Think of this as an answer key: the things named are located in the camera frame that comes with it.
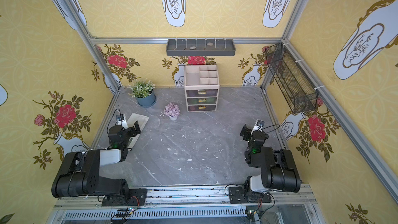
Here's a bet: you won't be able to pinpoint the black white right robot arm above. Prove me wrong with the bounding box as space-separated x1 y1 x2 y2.
240 125 302 194

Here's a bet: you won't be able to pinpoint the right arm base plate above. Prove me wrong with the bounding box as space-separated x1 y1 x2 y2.
227 186 272 204

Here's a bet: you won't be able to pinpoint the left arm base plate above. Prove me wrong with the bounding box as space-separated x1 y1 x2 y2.
101 188 147 206

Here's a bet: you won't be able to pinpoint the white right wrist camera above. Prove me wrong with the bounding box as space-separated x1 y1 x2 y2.
252 119 265 132

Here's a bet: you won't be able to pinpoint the black wire mesh basket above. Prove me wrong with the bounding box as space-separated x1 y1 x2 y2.
263 43 318 114

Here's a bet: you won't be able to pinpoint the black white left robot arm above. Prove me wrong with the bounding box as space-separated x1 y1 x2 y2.
51 121 141 199

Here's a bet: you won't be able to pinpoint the gray wall shelf tray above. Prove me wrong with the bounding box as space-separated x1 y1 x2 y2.
166 38 236 57

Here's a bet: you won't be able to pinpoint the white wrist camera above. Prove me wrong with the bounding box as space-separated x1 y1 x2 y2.
252 119 265 132
116 114 129 129

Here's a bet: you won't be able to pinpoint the purple flowers in white pot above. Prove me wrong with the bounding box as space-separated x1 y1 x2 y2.
163 102 180 121

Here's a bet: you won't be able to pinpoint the beige three-drawer organizer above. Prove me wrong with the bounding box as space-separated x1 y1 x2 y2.
184 64 220 113

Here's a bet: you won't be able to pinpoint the aluminum front rail frame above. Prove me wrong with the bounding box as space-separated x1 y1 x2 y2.
46 184 325 224

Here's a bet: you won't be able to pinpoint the green plant in blue pot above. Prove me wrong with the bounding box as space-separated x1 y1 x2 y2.
127 80 156 108

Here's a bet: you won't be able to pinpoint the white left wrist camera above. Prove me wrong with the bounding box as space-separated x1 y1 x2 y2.
116 114 129 129

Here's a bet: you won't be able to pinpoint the white green work glove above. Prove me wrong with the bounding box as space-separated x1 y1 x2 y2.
127 113 149 150

